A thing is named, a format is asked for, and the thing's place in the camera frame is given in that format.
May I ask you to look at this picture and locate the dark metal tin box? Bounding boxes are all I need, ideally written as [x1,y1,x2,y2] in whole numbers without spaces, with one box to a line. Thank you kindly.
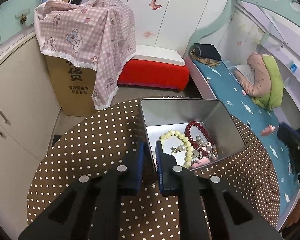
[140,98,245,166]

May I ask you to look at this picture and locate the dark red bead bracelet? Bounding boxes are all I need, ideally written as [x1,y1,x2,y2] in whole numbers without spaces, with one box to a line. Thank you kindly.
[185,120,212,157]

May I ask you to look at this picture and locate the teal drawer unit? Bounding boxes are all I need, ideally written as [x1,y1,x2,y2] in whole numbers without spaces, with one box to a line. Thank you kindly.
[0,0,41,45]

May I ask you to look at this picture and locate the dark folded clothes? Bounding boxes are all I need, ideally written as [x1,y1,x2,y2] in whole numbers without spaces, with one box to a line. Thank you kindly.
[189,43,222,67]

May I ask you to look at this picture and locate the blue candy print mattress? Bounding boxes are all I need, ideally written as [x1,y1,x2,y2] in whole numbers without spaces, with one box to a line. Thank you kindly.
[191,57,300,205]

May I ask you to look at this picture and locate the brown cardboard box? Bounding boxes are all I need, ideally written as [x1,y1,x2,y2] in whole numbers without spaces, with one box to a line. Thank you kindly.
[45,56,96,117]

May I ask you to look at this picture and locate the pink bear magnet charm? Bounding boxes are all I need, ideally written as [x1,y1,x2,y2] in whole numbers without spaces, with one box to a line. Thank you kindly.
[260,125,276,137]

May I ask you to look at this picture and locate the pink bear charm keychain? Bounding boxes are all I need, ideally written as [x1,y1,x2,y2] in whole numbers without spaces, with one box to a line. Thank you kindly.
[191,158,210,169]

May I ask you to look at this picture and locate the teal bunk bed frame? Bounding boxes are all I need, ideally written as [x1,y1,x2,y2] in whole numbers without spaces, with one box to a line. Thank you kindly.
[185,0,300,230]

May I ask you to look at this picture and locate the pearl bead charm chain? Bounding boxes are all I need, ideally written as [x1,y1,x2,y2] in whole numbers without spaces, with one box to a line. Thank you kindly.
[170,134,219,159]

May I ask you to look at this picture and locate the red upholstered stool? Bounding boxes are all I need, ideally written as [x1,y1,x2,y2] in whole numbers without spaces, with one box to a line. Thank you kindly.
[117,59,190,92]

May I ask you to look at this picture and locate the pink and green pillow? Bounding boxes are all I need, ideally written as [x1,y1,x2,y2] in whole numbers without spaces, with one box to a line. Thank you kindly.
[234,52,283,111]

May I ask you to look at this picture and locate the white board on stool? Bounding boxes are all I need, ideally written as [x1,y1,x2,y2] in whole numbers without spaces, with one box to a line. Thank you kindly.
[133,44,185,66]

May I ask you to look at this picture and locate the pale green bead bracelet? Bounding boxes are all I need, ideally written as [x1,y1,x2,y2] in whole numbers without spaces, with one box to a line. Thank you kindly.
[159,129,194,169]

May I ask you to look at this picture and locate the brown polka dot tablecloth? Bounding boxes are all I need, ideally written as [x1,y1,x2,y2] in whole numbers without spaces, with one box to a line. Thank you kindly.
[27,99,280,239]

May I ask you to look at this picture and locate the pink checkered cloth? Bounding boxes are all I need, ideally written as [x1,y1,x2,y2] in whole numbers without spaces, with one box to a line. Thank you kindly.
[34,0,136,110]

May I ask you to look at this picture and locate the cream cabinet with handles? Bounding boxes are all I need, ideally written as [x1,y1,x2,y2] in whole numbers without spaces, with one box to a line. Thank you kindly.
[0,34,60,239]

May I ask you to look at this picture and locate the white wardrobe with butterflies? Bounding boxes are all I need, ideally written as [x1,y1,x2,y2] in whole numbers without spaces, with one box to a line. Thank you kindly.
[82,0,236,53]

